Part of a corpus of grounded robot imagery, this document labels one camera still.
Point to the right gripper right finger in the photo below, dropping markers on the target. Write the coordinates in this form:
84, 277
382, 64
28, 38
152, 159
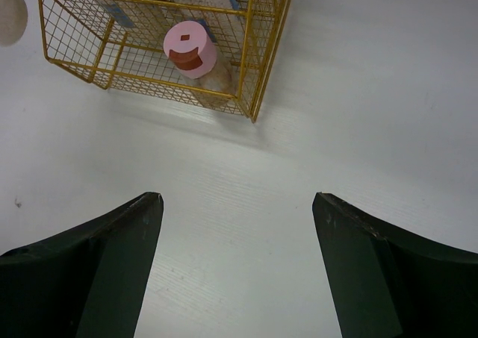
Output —
389, 282

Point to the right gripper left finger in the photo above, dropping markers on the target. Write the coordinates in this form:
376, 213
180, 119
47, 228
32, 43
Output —
88, 281

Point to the pink lid spice jar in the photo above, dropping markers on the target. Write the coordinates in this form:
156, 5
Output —
201, 63

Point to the yellow lid spice jar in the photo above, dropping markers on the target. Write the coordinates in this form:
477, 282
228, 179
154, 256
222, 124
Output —
14, 20

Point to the yellow wire rack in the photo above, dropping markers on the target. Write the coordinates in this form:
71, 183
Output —
118, 44

